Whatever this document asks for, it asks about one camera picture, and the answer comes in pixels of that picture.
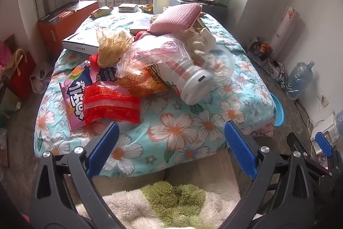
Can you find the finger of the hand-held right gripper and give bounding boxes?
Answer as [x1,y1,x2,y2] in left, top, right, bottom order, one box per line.
[286,132,330,178]
[315,132,343,181]

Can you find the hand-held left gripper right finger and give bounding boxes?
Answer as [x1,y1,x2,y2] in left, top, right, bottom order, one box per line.
[220,120,315,229]

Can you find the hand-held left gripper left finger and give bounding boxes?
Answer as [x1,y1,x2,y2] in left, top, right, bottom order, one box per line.
[29,122,126,229]

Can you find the blue plastic basket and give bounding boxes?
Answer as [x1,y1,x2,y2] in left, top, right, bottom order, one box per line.
[269,92,284,127]

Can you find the red plastic packet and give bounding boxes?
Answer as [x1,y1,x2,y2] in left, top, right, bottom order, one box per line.
[83,81,141,126]

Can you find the white cloth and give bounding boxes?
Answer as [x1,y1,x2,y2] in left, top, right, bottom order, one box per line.
[185,28,216,58]

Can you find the white power strip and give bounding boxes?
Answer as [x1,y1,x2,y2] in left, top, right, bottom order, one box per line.
[308,114,338,144]

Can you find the blue water jug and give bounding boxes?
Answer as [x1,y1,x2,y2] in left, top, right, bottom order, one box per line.
[335,109,343,135]
[285,61,315,101]

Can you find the floral light blue blanket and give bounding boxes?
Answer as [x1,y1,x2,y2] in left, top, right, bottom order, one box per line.
[33,5,276,177]

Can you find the pink snack packet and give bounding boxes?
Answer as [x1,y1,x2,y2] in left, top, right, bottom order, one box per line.
[59,61,94,131]

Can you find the dark printed snack packet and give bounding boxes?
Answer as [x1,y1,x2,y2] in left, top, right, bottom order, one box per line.
[96,67,118,83]

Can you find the orange snack packet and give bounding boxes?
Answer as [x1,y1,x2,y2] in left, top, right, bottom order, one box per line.
[118,65,172,98]

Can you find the white green fluffy rug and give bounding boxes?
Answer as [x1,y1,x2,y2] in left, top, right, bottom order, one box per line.
[75,181,262,229]

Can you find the white plastic jar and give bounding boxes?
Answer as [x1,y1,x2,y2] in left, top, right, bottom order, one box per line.
[158,53,215,106]

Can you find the clear plastic lid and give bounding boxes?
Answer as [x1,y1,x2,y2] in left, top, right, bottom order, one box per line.
[201,47,236,82]

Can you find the white plastic bag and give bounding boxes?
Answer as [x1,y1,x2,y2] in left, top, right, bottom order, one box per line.
[30,68,53,94]

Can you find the pile of small clutter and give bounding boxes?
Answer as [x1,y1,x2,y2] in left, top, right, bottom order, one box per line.
[248,41,274,60]

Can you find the green bag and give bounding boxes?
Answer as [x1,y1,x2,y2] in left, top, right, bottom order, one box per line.
[0,84,21,113]

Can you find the crumpled yellow plastic bag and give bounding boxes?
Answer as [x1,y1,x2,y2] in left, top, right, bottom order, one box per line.
[96,26,134,68]

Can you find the clear zip bag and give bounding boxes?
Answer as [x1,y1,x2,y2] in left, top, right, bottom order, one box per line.
[116,38,193,79]

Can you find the flat white box black edge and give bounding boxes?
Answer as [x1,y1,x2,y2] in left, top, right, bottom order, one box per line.
[62,32,101,56]

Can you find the rolled floral mat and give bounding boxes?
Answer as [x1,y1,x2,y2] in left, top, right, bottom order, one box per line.
[269,6,300,50]

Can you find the red topped container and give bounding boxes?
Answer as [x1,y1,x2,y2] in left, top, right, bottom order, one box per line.
[134,30,152,42]

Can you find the orange cardboard box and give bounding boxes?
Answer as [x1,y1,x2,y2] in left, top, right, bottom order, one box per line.
[38,1,99,55]

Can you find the yellow green snack packet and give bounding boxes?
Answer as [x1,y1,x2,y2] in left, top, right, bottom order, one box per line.
[90,6,113,18]

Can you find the pink bag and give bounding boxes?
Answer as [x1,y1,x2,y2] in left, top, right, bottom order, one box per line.
[0,40,14,66]

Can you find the small white book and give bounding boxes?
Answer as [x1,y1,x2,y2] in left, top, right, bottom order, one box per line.
[118,3,139,13]

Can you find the pink knit pillow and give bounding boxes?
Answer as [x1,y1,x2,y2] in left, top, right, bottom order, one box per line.
[149,3,203,36]

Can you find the white paper cup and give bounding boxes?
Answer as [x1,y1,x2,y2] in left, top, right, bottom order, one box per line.
[153,0,172,15]

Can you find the black cable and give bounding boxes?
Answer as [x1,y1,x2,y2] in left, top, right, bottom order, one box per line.
[293,99,315,135]

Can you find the red bag yellow handles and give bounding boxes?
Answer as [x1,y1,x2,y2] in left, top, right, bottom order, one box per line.
[5,49,36,101]

